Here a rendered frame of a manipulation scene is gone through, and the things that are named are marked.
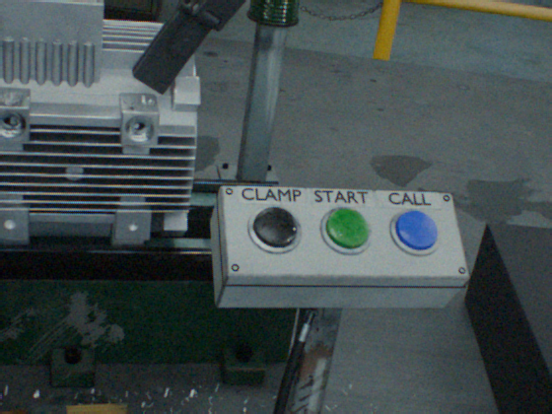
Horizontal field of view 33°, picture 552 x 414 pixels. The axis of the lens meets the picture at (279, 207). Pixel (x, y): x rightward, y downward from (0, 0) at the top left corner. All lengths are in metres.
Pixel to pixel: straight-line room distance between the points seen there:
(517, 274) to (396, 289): 0.32
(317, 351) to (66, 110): 0.27
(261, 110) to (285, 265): 0.58
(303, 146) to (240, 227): 0.76
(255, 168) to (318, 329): 0.55
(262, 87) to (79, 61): 0.43
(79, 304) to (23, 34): 0.25
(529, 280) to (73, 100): 0.47
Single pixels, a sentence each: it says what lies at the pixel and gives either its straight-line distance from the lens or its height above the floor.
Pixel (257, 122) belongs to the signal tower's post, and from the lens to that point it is 1.18.
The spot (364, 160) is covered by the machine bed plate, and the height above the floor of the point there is 0.80.
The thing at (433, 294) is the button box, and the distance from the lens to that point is 0.66.
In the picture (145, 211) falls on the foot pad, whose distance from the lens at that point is 0.78.
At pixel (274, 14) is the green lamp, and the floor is 1.04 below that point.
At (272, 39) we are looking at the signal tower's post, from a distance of 1.14.
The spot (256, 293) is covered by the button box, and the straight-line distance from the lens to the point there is 0.62.
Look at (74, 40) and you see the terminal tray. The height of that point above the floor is 1.11.
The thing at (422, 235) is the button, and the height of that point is 1.07.
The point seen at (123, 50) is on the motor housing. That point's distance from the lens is 0.78.
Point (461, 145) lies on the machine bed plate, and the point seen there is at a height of 0.80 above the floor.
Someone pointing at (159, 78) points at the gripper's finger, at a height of 1.09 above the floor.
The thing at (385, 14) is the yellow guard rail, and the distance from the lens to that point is 3.18.
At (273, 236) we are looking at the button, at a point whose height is 1.07.
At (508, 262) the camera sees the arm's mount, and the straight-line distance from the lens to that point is 0.97.
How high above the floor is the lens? 1.38
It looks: 29 degrees down
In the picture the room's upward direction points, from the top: 9 degrees clockwise
